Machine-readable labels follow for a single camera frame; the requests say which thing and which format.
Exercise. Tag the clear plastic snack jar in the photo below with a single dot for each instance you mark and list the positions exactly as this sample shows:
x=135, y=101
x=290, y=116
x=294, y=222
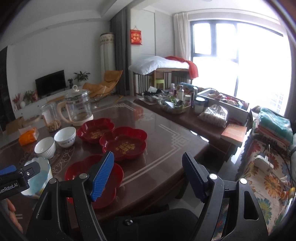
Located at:
x=50, y=117

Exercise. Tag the white ribbed bowl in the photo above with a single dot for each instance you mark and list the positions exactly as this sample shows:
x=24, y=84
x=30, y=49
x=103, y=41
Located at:
x=45, y=148

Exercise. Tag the red flower plate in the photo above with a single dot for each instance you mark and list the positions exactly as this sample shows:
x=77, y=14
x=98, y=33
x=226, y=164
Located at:
x=124, y=142
x=114, y=180
x=93, y=130

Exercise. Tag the green potted plant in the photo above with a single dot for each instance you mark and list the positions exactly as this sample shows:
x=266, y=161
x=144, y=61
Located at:
x=81, y=77

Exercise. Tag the floral sofa cover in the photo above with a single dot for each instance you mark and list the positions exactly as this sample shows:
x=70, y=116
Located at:
x=270, y=172

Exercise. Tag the white lidded jar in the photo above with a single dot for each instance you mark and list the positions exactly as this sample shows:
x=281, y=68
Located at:
x=199, y=103

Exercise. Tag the red blanket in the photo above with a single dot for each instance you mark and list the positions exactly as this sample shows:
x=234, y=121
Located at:
x=193, y=70

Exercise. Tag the red flower plate back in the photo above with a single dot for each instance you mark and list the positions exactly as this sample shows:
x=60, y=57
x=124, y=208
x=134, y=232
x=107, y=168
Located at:
x=93, y=130

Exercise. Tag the black television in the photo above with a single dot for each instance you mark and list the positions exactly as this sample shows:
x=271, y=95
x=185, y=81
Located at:
x=50, y=83

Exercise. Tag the orange book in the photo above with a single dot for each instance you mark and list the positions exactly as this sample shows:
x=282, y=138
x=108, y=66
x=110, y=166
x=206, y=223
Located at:
x=234, y=134

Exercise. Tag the red wall hanging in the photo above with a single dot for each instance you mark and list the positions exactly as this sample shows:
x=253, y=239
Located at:
x=135, y=36

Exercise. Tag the white pillow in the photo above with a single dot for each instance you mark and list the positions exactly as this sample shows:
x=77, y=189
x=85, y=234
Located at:
x=148, y=65

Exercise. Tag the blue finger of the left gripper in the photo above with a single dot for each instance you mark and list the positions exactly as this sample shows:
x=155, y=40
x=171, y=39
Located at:
x=7, y=170

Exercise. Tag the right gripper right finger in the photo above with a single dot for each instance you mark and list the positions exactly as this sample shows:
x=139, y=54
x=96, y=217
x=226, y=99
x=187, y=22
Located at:
x=244, y=220

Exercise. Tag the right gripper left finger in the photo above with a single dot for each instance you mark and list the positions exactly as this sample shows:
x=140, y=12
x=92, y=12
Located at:
x=64, y=210

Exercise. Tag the red flower plate front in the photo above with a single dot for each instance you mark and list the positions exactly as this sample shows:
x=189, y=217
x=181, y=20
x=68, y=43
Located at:
x=114, y=180

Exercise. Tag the white tv cabinet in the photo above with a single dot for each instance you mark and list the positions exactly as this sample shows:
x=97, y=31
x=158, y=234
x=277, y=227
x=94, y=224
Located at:
x=34, y=109

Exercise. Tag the wooden crib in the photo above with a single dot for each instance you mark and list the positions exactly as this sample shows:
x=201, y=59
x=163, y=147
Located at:
x=161, y=77

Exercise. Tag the orange lounge chair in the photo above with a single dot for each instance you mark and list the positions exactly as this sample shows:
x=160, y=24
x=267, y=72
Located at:
x=106, y=87

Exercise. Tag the folded teal towels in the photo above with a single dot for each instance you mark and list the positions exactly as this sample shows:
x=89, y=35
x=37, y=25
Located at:
x=274, y=126

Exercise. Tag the white standing air conditioner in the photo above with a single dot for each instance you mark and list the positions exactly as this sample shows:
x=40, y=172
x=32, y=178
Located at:
x=107, y=52

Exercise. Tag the cardboard box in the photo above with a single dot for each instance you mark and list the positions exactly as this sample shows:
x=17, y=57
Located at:
x=14, y=126

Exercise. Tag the glass kettle cream handle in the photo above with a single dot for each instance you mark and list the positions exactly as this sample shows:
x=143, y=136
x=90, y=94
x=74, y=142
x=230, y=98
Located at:
x=76, y=107

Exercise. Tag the bagged snacks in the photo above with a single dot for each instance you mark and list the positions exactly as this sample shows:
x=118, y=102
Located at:
x=216, y=115

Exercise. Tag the orange tissue pack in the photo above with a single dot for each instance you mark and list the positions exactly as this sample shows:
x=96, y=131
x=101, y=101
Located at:
x=28, y=135

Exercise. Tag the left hand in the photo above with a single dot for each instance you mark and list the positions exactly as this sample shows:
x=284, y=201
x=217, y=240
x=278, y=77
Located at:
x=12, y=209

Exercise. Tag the white bowl blue text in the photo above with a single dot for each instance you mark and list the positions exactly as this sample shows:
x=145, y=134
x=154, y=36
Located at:
x=65, y=137

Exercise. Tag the blue scalloped ceramic bowl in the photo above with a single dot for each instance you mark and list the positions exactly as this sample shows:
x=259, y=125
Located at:
x=38, y=182

